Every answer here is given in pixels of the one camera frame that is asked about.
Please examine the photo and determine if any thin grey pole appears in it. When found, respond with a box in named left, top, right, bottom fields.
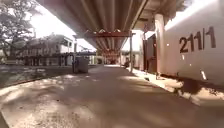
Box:
left=129, top=31, right=134, bottom=74

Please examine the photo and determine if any grey bin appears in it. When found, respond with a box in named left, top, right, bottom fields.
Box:
left=72, top=56, right=90, bottom=75

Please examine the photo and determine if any grey concrete pavement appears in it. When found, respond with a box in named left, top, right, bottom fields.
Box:
left=0, top=64, right=224, bottom=128

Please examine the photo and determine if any dark doorway gate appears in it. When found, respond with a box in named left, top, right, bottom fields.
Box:
left=142, top=33, right=158, bottom=74

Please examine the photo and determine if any elevated concrete viaduct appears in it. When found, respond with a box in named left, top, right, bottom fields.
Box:
left=34, top=0, right=188, bottom=58

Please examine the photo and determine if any white concrete pillar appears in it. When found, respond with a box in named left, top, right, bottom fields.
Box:
left=153, top=13, right=166, bottom=76

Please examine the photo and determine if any pale multi-storey building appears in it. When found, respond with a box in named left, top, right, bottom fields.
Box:
left=14, top=33, right=98, bottom=67

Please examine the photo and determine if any dark asphalt road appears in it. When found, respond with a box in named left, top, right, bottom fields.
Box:
left=0, top=64, right=76, bottom=89

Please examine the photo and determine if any large tree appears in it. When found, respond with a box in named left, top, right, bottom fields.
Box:
left=0, top=0, right=39, bottom=63

